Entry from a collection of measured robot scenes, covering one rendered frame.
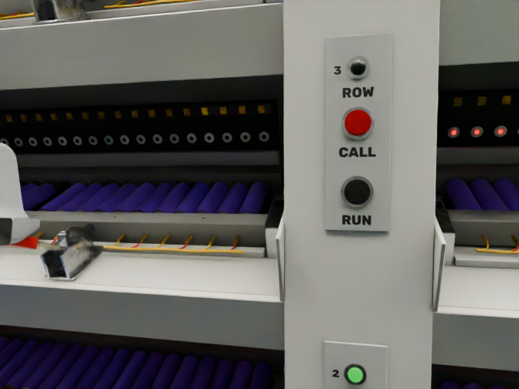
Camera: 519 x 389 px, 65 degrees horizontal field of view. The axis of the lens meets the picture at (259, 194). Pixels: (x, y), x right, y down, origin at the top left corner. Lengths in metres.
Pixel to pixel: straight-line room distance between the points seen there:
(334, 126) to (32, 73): 0.24
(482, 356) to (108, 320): 0.27
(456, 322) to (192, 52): 0.25
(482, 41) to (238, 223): 0.21
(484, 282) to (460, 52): 0.15
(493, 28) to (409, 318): 0.18
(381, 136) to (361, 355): 0.14
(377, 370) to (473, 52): 0.21
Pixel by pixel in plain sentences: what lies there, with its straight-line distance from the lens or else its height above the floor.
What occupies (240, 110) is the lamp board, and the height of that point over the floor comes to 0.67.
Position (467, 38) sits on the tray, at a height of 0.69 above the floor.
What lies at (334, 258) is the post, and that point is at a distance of 0.27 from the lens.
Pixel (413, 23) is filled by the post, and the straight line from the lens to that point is 0.28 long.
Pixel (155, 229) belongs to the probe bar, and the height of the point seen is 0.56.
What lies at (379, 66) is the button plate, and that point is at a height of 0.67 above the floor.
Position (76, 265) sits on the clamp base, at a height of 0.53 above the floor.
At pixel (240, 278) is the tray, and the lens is 0.31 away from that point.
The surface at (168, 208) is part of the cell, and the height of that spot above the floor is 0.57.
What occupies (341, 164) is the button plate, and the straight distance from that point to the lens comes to 0.27.
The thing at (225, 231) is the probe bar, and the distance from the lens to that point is 0.34.
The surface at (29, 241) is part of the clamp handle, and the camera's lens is 0.33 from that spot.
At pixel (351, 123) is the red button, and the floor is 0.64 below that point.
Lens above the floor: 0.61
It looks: 4 degrees down
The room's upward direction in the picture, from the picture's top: straight up
